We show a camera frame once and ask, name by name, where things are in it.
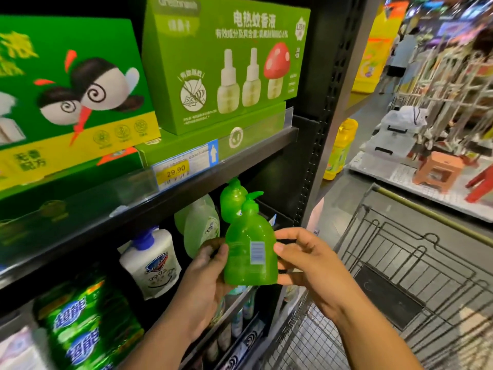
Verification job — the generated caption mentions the person's right hand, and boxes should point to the person's right hand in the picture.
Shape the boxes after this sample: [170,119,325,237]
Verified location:
[273,227,365,322]

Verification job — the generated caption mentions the person's left hand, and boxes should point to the person's left hand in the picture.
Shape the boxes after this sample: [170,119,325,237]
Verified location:
[172,238,234,338]

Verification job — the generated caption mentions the white hand sanitizer bottle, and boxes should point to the white hand sanitizer bottle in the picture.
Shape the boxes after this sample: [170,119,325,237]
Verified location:
[119,227,183,300]

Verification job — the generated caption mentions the bright green hand sanitizer bottle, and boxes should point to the bright green hand sanitizer bottle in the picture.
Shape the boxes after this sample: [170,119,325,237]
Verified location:
[220,178,249,224]
[223,191,280,287]

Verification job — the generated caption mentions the pale green hand sanitizer bottle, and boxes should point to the pale green hand sanitizer bottle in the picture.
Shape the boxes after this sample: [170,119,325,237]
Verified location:
[174,195,213,236]

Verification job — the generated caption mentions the stack of green soap boxes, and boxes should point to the stack of green soap boxes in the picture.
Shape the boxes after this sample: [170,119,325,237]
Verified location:
[34,269,145,370]

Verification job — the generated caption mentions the stack of white purple soap boxes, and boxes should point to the stack of white purple soap boxes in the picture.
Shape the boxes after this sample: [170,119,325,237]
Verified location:
[0,304,51,370]

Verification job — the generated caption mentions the person's left forearm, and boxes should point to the person's left forearm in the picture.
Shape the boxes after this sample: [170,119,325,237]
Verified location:
[119,308,218,370]

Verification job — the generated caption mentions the teal packets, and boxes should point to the teal packets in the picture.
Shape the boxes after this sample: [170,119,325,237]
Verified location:
[193,289,267,370]

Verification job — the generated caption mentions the yellow plastic pack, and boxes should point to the yellow plastic pack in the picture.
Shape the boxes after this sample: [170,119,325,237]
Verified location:
[324,118,359,182]
[353,2,409,95]

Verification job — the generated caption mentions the white blue price tag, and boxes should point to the white blue price tag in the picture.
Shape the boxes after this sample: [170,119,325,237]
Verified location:
[153,140,220,190]

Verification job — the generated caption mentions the pile of white packaged goods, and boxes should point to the pile of white packaged goods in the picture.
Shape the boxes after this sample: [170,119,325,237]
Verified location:
[350,104,493,223]

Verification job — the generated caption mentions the orange plastic stool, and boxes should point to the orange plastic stool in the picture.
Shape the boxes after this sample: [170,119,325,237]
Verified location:
[412,150,465,195]

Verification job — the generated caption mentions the red plastic stool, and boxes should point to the red plastic stool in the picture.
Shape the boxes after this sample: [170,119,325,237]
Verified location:
[464,165,493,204]

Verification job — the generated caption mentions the green yellow cartoon box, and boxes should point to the green yellow cartoon box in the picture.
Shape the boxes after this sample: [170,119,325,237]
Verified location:
[0,15,161,193]

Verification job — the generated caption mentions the green box bottle print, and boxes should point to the green box bottle print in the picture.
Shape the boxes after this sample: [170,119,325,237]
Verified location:
[142,0,311,136]

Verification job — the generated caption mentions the wire basket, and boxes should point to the wire basket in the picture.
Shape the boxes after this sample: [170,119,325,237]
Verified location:
[266,183,493,370]

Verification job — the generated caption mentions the rack of white handled goods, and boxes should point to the rack of white handled goods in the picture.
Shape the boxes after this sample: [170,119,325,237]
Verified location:
[396,27,493,162]

